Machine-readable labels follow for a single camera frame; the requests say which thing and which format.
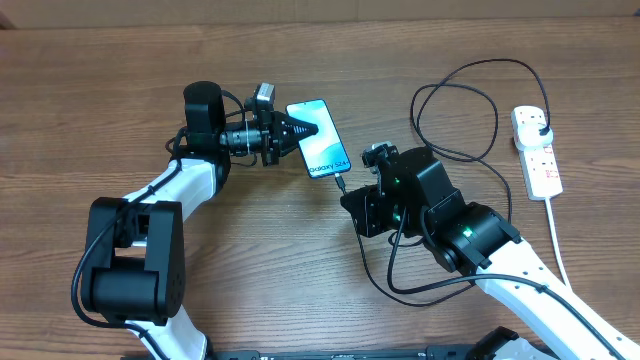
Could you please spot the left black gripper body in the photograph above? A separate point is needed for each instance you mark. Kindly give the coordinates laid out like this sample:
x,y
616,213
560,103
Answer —
x,y
270,142

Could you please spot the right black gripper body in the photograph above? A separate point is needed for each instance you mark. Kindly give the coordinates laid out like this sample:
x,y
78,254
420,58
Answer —
x,y
378,213

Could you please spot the black Samsung Galaxy smartphone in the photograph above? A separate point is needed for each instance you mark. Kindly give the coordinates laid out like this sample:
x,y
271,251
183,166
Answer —
x,y
324,153

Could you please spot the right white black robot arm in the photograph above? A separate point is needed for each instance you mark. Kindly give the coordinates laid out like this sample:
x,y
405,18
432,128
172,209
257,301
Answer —
x,y
413,196

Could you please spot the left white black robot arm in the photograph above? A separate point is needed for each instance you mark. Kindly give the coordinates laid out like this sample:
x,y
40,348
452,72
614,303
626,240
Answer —
x,y
132,274

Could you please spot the white charger plug adapter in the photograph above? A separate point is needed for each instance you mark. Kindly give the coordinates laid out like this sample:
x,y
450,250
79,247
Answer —
x,y
532,136

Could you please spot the white power strip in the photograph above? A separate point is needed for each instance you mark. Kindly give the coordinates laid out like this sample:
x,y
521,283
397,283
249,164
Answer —
x,y
539,166

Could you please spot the brown cardboard backdrop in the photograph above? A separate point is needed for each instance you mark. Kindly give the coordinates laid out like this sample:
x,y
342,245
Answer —
x,y
54,14

